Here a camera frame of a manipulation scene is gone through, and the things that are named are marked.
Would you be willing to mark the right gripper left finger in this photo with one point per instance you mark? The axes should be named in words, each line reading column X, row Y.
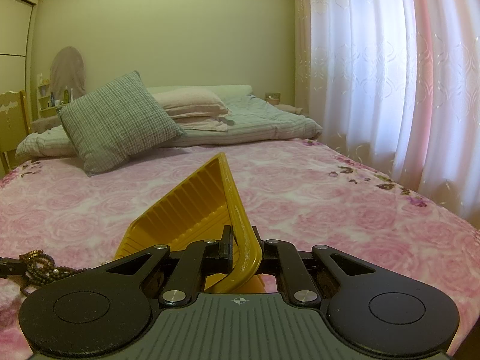
column 185, row 276

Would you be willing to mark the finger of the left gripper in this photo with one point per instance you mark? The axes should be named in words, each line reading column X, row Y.
column 11, row 266

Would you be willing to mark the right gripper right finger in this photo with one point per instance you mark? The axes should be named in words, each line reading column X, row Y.
column 295, row 271

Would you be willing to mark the yellow plastic tray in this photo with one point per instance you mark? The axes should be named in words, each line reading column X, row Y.
column 198, row 209

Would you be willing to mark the pink floral bed blanket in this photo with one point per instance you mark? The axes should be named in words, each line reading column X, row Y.
column 297, row 191

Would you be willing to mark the grey folded quilt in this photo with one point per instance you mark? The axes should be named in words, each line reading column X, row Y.
column 252, row 119

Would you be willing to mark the cream wooden chair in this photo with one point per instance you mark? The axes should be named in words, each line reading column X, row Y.
column 15, row 126

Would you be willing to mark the folded pink towels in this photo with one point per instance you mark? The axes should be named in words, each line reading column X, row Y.
column 195, row 109

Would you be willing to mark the cream shelf with items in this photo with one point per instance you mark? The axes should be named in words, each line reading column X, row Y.
column 48, row 101

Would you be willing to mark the grey checked cushion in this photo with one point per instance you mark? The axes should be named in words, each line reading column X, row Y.
column 113, row 123

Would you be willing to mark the covered standing fan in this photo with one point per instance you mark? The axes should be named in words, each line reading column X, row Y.
column 67, row 71

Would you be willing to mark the white pink curtain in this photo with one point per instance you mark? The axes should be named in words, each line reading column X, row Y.
column 395, row 86

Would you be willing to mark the cream wardrobe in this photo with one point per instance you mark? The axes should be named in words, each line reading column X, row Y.
column 15, row 23

